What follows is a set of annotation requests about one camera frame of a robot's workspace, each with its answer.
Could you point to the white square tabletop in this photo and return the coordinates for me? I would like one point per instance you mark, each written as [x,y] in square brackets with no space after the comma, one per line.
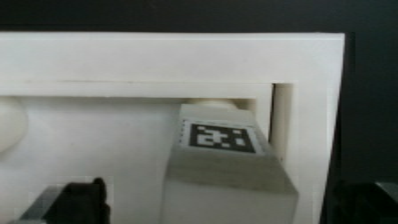
[92,88]

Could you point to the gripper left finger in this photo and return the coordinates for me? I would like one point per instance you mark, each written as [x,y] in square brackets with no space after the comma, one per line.
[69,204]

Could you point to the white table leg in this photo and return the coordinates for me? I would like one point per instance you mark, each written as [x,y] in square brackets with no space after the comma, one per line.
[226,184]

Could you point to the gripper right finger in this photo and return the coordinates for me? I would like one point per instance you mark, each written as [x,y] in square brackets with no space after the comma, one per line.
[366,203]

